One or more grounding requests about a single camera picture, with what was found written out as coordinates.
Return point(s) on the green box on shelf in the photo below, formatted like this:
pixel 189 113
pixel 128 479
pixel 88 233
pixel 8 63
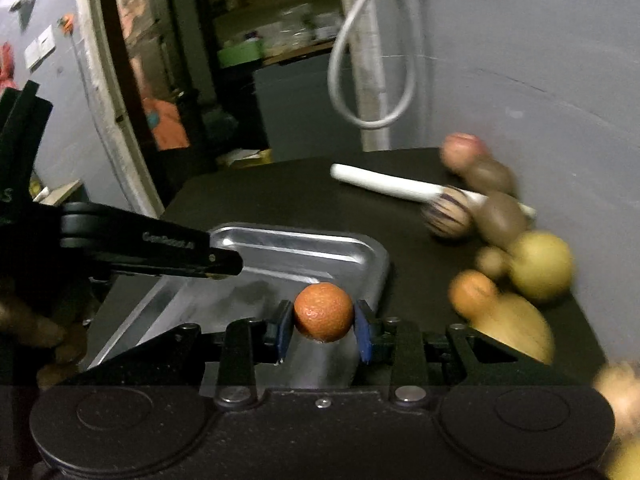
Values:
pixel 245 52

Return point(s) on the far brown kiwi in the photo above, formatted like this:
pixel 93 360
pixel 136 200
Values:
pixel 485 175

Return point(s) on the small orange mandarin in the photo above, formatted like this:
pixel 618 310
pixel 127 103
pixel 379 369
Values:
pixel 323 312
pixel 471 293

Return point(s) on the brownish yellow pear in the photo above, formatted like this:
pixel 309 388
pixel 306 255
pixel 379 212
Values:
pixel 514 321

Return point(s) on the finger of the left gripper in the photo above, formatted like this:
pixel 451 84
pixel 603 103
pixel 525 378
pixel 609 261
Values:
pixel 111 239

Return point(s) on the silver metal tray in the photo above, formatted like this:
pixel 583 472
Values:
pixel 278 264

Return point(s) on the yellow lemon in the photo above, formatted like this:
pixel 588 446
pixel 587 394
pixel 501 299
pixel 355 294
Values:
pixel 623 460

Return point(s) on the striped pepino melon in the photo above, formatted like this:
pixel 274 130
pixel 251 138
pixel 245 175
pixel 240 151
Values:
pixel 619 384
pixel 449 214

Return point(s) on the white wall switch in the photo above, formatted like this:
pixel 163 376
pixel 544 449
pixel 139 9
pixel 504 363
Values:
pixel 39 49

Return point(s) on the small walnut behind mandarin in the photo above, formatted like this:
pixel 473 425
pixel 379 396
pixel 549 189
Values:
pixel 493 262

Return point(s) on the yellow-green pear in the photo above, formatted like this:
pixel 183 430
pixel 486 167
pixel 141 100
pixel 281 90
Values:
pixel 541 265

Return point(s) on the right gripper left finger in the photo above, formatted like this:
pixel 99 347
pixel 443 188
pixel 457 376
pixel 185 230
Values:
pixel 247 343

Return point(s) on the near brown kiwi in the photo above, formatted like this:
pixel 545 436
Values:
pixel 500 220

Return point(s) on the white plastic tube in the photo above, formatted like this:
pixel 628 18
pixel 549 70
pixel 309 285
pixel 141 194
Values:
pixel 406 189

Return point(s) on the orange wall hook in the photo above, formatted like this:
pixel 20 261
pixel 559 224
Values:
pixel 67 24

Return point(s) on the dark grey cabinet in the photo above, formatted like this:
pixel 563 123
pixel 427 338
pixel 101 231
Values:
pixel 297 113

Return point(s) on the brown kiwi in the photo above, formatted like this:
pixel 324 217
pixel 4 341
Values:
pixel 500 220
pixel 485 175

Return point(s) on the red apple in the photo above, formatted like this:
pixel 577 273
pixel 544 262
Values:
pixel 459 150

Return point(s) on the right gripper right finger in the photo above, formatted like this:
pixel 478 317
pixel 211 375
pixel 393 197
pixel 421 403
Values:
pixel 391 356

